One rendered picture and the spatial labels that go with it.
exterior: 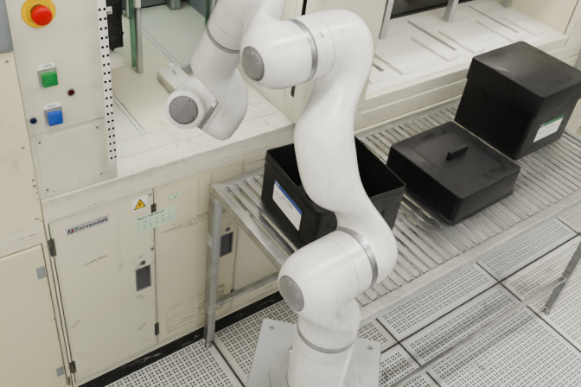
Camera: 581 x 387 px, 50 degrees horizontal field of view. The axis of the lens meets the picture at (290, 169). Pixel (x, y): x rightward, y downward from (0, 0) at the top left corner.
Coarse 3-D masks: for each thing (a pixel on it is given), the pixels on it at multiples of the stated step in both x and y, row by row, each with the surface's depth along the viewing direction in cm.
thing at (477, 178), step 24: (408, 144) 190; (432, 144) 191; (456, 144) 193; (480, 144) 195; (408, 168) 185; (432, 168) 182; (456, 168) 183; (480, 168) 184; (504, 168) 186; (408, 192) 188; (432, 192) 180; (456, 192) 175; (480, 192) 178; (504, 192) 189; (456, 216) 177
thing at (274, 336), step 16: (272, 320) 145; (272, 336) 142; (288, 336) 142; (256, 352) 138; (272, 352) 138; (352, 352) 141; (368, 352) 141; (256, 368) 135; (368, 368) 138; (256, 384) 132; (368, 384) 135
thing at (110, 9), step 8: (112, 0) 190; (120, 0) 191; (112, 8) 191; (120, 8) 193; (112, 16) 193; (120, 16) 194; (112, 24) 194; (120, 24) 196; (112, 32) 196; (120, 32) 197; (112, 40) 197; (120, 40) 199; (112, 48) 199
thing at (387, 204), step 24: (288, 144) 171; (360, 144) 176; (288, 168) 177; (360, 168) 179; (384, 168) 169; (264, 192) 175; (288, 192) 162; (384, 192) 172; (288, 216) 165; (312, 216) 153; (384, 216) 166; (312, 240) 157
